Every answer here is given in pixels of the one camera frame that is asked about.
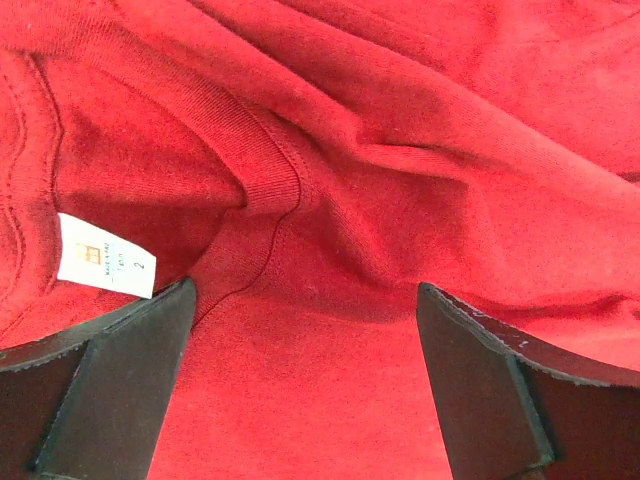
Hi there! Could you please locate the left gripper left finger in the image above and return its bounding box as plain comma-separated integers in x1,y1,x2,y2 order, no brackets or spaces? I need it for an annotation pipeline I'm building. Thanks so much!
1,279,196,480

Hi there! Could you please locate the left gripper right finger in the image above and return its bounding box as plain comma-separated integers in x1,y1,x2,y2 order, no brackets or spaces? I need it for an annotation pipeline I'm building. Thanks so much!
416,283,639,480

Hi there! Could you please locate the red t shirt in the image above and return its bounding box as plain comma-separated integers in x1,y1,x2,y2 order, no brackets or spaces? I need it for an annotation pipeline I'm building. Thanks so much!
1,1,639,479

